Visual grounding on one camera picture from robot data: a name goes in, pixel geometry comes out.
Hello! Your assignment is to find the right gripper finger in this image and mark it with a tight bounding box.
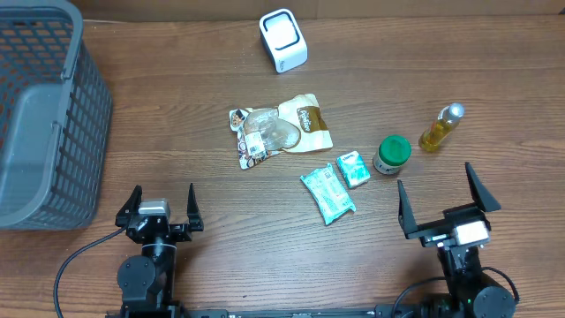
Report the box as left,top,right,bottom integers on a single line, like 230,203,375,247
464,162,501,212
397,179,418,239

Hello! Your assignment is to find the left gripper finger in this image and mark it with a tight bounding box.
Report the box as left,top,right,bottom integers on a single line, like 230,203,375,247
186,183,204,231
117,185,142,216

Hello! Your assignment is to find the small teal tissue pack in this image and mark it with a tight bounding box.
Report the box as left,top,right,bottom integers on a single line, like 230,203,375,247
336,151,371,189

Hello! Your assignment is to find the green lid jar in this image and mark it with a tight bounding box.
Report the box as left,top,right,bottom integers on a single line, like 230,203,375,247
373,135,411,175

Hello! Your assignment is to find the yellow drink bottle silver cap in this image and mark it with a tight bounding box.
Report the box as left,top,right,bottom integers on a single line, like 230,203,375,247
418,102,465,152

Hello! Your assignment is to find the mint green snack packet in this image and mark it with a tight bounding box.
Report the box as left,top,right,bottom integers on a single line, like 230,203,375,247
300,163,357,225

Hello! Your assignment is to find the brown nut pouch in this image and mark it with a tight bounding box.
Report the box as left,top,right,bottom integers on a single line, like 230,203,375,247
229,94,333,170

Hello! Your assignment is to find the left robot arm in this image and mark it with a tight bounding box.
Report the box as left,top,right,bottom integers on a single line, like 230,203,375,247
116,185,204,317

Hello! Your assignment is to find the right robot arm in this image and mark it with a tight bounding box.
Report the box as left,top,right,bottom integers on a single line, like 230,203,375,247
390,162,520,318

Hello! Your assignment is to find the white barcode scanner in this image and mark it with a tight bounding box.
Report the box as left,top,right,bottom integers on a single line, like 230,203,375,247
259,8,308,73

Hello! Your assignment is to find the grey plastic shopping basket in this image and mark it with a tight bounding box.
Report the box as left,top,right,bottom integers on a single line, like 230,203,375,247
1,0,113,231

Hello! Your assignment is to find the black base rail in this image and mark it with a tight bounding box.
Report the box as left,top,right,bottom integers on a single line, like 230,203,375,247
105,305,438,318

